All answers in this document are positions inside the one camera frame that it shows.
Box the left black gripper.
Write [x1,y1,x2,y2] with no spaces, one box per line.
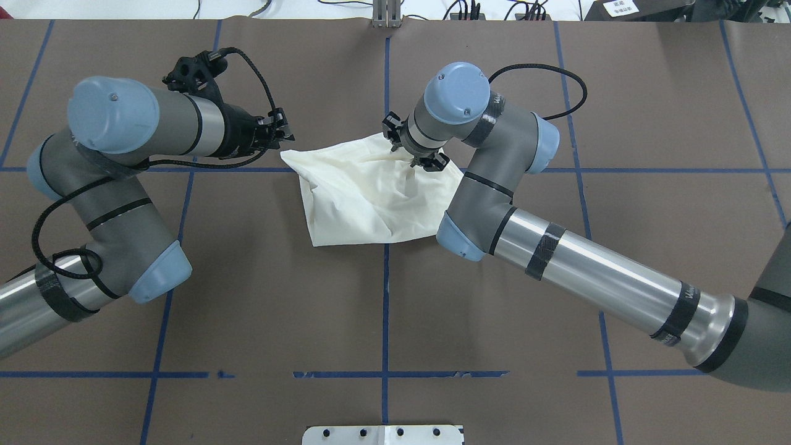
[216,104,295,159]

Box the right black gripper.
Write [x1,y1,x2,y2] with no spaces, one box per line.
[400,127,451,172]

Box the cream long-sleeve cat shirt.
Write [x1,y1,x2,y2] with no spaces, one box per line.
[281,134,463,246]

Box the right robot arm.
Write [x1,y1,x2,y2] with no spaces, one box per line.
[383,62,789,392]

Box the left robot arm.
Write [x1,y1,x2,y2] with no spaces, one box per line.
[2,76,293,358]

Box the black device with label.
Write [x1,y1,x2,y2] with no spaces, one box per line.
[583,1,695,22]

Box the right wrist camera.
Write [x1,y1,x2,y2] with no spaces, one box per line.
[382,111,404,152]

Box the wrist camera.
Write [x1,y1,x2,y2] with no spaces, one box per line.
[382,111,404,152]
[162,51,228,102]

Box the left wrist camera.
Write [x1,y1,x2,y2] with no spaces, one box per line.
[162,51,228,102]

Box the grey aluminium profile post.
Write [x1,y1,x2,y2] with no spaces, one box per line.
[371,0,403,28]

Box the white metal base plate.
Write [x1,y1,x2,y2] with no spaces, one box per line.
[302,425,465,444]

